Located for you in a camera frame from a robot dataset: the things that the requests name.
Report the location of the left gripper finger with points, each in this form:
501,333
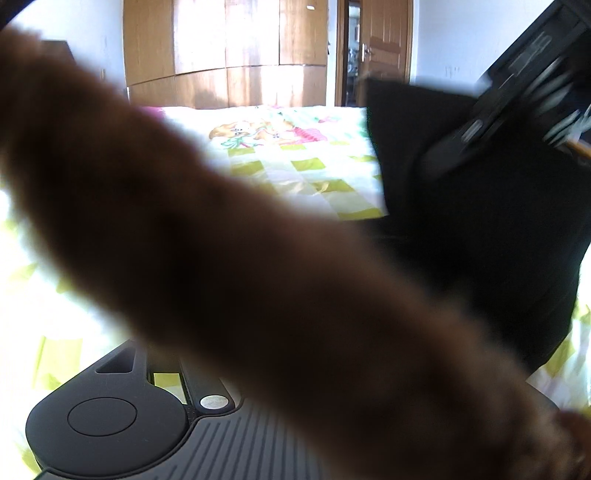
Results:
123,414

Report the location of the black pants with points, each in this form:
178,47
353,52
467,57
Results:
506,230

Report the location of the wooden door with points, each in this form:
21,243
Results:
378,35

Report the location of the colourful checkered bed quilt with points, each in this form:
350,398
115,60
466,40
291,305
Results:
317,158

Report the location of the wooden wardrobe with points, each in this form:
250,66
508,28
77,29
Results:
219,54

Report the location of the dark wooden headboard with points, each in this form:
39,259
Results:
58,49

